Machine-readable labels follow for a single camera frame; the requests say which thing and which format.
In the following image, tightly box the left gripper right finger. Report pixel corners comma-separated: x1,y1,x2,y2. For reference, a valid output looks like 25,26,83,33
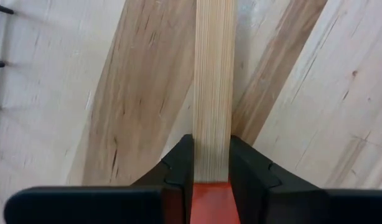
229,135,382,224

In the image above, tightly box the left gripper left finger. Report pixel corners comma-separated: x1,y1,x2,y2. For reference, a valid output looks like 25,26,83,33
3,133,195,224

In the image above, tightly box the red silicone spatula wooden handle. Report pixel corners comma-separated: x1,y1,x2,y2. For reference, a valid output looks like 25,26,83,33
162,0,242,224

